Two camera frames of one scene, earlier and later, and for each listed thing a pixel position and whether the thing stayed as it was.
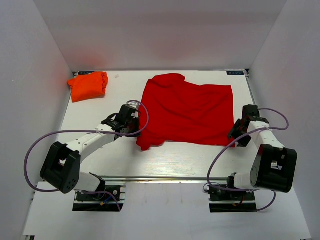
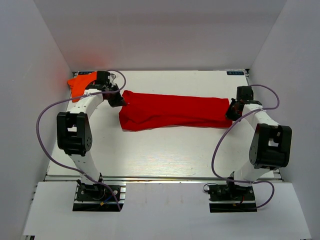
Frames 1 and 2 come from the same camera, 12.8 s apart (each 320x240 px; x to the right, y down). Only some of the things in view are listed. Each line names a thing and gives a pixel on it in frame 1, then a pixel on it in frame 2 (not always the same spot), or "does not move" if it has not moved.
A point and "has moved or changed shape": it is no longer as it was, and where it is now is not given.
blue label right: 235,73 does not move
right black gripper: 234,132 → 229,115
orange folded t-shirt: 89,85 does not move
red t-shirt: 182,111 has moved or changed shape
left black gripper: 137,129 → 119,101
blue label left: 84,72 does not move
